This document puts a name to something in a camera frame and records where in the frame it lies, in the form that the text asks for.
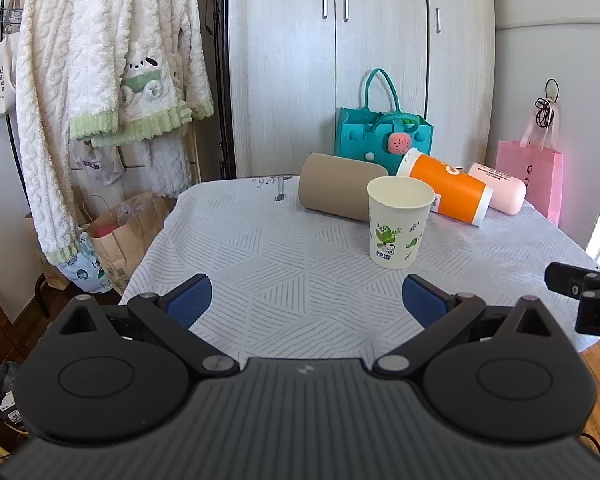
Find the tan cylindrical cup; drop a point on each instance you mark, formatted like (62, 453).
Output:
(332, 185)

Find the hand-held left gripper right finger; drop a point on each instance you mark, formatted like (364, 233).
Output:
(425, 302)

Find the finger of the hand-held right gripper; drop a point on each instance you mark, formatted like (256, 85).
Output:
(562, 277)

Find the orange cup with white lid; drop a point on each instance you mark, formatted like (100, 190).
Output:
(450, 185)

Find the pink gift bag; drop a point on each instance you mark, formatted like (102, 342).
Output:
(535, 175)

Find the teal felt handbag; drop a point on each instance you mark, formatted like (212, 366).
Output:
(360, 135)

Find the brown paper bag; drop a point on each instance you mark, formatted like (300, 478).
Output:
(125, 240)

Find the white and blue plastic bag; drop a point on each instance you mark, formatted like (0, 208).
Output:
(87, 270)

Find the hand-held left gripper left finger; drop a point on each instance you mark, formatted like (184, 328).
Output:
(187, 302)

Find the black clothes rack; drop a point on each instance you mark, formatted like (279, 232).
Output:
(14, 145)

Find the black tripod stand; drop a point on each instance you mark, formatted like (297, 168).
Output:
(222, 85)

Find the light wooden wardrobe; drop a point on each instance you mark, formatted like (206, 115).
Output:
(290, 60)

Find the grey hanging cloth bag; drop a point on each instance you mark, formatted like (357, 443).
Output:
(97, 167)

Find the white fluffy robe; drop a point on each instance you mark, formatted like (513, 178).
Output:
(90, 60)

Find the white leaf-print paper cup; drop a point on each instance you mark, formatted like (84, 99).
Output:
(397, 220)

